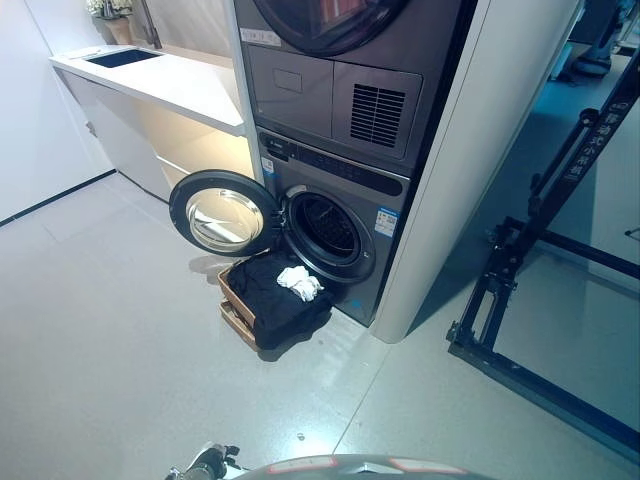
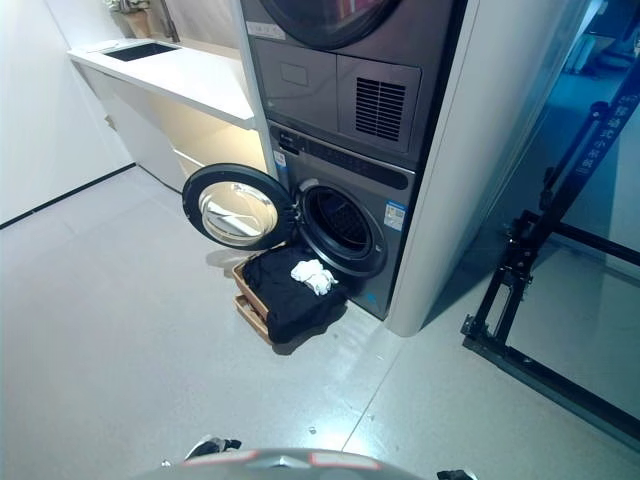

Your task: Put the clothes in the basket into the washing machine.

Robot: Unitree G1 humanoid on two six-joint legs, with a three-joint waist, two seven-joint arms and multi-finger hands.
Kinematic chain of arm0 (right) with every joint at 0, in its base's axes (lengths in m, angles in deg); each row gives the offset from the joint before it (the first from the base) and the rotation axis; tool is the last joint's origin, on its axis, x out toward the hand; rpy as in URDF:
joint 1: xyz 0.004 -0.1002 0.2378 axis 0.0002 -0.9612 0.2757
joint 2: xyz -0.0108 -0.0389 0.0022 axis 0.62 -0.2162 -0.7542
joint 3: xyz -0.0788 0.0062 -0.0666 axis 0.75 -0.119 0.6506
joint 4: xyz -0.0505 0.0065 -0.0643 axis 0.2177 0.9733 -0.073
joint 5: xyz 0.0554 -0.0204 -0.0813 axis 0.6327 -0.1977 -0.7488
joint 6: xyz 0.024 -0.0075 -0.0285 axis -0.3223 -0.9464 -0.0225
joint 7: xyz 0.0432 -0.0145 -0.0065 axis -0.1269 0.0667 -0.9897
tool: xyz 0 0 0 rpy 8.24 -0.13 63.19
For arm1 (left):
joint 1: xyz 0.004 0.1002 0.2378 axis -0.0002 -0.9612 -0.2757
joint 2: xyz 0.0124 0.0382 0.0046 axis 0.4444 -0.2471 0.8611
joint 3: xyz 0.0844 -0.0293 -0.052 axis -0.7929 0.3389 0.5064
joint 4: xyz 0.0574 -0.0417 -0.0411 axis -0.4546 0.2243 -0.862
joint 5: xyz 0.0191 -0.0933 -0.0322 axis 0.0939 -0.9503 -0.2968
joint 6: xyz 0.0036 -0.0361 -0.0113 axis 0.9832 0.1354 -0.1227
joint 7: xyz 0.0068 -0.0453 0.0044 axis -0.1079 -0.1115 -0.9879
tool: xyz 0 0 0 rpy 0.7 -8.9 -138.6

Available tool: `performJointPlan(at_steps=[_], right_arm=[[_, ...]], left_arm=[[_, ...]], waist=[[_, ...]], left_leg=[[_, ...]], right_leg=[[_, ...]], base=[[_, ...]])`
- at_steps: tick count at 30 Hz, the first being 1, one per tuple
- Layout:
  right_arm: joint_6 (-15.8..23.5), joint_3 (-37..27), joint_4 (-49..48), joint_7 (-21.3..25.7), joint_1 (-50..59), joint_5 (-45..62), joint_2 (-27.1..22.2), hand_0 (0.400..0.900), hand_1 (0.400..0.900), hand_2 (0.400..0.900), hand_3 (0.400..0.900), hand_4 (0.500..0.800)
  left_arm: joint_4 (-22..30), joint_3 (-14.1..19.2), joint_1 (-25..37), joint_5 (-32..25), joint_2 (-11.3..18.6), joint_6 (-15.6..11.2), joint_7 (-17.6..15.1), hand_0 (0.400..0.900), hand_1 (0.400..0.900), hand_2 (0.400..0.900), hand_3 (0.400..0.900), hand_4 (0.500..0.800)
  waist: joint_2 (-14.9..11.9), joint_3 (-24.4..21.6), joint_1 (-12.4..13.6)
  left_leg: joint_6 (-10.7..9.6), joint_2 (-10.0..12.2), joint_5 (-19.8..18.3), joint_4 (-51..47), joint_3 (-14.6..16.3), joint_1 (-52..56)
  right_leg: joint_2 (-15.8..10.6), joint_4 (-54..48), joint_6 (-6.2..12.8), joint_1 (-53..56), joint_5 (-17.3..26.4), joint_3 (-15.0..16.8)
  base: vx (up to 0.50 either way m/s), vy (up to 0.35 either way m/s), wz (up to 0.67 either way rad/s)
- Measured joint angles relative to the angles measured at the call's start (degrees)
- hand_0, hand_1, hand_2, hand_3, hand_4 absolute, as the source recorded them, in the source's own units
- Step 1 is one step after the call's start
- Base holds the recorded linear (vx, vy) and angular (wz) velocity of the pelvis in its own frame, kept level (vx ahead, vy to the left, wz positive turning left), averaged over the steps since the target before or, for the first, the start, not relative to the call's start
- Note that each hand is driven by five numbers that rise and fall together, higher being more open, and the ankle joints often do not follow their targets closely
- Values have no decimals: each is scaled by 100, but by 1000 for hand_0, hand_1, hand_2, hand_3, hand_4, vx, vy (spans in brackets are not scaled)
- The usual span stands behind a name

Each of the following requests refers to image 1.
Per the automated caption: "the white garment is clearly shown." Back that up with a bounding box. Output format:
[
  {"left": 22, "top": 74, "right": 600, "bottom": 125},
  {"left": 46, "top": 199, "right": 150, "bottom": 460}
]
[{"left": 276, "top": 265, "right": 326, "bottom": 303}]

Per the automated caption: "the grey front-load washing machine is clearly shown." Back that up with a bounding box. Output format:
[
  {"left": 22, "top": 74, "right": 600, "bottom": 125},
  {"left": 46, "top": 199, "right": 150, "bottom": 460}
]
[{"left": 254, "top": 127, "right": 414, "bottom": 329}]

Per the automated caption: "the round washing machine door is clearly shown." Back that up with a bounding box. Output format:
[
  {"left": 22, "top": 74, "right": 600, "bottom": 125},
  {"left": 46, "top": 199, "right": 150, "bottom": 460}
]
[{"left": 168, "top": 169, "right": 282, "bottom": 259}]

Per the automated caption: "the brown wicker laundry basket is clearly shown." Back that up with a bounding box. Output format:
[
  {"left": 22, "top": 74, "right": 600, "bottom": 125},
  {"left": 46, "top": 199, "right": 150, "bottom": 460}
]
[{"left": 217, "top": 262, "right": 262, "bottom": 352}]

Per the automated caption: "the black garment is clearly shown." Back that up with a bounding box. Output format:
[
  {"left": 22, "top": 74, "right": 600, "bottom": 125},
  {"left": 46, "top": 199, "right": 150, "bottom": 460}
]
[{"left": 228, "top": 249, "right": 335, "bottom": 351}]

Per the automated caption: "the grey stacked dryer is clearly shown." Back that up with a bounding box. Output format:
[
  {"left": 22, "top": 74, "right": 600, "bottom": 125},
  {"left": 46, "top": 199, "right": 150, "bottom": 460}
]
[{"left": 233, "top": 0, "right": 479, "bottom": 177}]

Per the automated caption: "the white counter cabinet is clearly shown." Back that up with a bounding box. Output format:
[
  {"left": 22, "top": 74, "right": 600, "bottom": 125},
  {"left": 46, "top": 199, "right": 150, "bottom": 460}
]
[{"left": 48, "top": 43, "right": 252, "bottom": 204}]

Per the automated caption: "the robot torso grey red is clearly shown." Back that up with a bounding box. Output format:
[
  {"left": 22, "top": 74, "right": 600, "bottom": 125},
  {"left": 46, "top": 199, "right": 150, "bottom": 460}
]
[{"left": 238, "top": 453, "right": 482, "bottom": 480}]

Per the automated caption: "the dark rectangular sink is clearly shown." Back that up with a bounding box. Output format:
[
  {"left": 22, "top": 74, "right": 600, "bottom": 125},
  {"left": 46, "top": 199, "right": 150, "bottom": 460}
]
[{"left": 81, "top": 46, "right": 166, "bottom": 69}]

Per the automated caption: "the beige flower pot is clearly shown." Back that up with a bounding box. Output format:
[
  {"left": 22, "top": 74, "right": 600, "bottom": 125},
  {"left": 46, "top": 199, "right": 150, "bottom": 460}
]
[{"left": 101, "top": 14, "right": 136, "bottom": 47}]

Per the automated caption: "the white flowering plant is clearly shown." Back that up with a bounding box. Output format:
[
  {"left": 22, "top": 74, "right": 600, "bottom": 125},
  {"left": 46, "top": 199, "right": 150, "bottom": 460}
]
[{"left": 85, "top": 0, "right": 134, "bottom": 21}]

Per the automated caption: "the person leg in jeans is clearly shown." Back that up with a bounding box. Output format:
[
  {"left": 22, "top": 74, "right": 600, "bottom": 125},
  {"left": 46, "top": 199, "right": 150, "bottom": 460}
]
[{"left": 569, "top": 0, "right": 622, "bottom": 77}]

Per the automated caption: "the white appliance enclosure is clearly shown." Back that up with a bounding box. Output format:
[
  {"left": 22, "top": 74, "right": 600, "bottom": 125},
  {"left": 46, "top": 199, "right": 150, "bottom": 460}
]
[{"left": 227, "top": 0, "right": 584, "bottom": 347}]

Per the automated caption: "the black metal gantry frame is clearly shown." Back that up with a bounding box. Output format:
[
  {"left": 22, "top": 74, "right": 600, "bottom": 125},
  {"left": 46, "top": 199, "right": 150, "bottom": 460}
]
[{"left": 445, "top": 47, "right": 640, "bottom": 469}]

